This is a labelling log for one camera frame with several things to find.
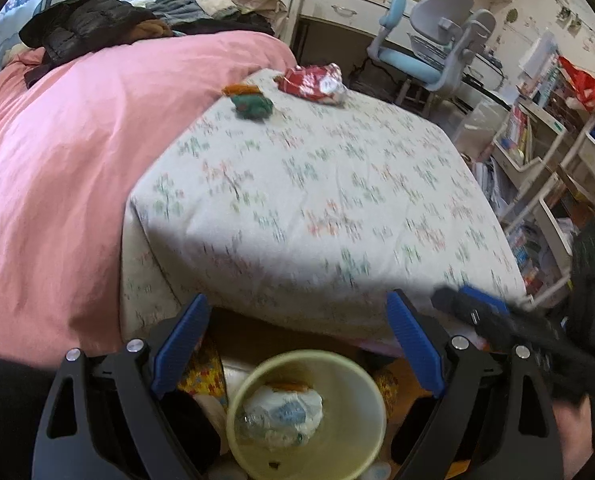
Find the blue and grey desk chair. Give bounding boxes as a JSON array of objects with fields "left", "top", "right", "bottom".
[{"left": 366, "top": 0, "right": 499, "bottom": 107}]

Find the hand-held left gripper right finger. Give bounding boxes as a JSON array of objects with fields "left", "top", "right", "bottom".
[{"left": 385, "top": 289, "right": 564, "bottom": 480}]

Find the red cloth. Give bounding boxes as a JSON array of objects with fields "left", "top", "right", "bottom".
[{"left": 556, "top": 55, "right": 595, "bottom": 112}]

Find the red snack wrapper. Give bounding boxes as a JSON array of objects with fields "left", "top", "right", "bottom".
[{"left": 276, "top": 63, "right": 349, "bottom": 106}]

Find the clear plastic bottle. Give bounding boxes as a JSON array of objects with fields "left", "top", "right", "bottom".
[{"left": 238, "top": 407, "right": 319, "bottom": 450}]

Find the person's right hand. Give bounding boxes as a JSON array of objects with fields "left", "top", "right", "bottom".
[{"left": 551, "top": 394, "right": 594, "bottom": 480}]

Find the white desk with drawer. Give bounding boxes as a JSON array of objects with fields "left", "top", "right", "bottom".
[{"left": 290, "top": 0, "right": 428, "bottom": 66}]

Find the white bookshelf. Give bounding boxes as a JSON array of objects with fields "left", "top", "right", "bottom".
[{"left": 471, "top": 95, "right": 595, "bottom": 313}]

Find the pale yellow plastic bin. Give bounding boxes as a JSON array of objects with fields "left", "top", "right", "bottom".
[{"left": 226, "top": 349, "right": 387, "bottom": 480}]

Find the black puffer jacket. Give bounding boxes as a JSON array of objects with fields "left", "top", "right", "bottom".
[{"left": 19, "top": 0, "right": 174, "bottom": 67}]

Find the green wrapper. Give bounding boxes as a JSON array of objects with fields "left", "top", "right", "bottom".
[{"left": 232, "top": 92, "right": 274, "bottom": 120}]

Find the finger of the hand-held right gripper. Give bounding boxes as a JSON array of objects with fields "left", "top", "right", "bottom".
[{"left": 431, "top": 285, "right": 519, "bottom": 331}]

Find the floral white blanket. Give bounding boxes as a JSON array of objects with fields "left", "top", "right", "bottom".
[{"left": 120, "top": 67, "right": 528, "bottom": 347}]

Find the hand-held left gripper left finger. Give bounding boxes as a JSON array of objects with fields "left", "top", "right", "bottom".
[{"left": 32, "top": 292, "right": 214, "bottom": 480}]

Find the clear plastic storage box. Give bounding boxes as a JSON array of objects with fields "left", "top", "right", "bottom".
[{"left": 451, "top": 96, "right": 509, "bottom": 152}]

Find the cartoon print headboard cloth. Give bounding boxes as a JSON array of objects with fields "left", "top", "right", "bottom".
[{"left": 0, "top": 0, "right": 81, "bottom": 92}]

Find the pink bedsheet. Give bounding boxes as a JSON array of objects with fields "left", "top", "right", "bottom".
[{"left": 0, "top": 30, "right": 298, "bottom": 363}]

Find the pile of clothes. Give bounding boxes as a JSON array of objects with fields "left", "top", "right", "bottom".
[{"left": 145, "top": 0, "right": 278, "bottom": 37}]

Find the person's dark clothing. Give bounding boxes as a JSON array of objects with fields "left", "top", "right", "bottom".
[{"left": 0, "top": 357, "right": 53, "bottom": 480}]

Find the yellow patterned bag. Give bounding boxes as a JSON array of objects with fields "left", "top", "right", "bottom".
[{"left": 178, "top": 347, "right": 229, "bottom": 397}]

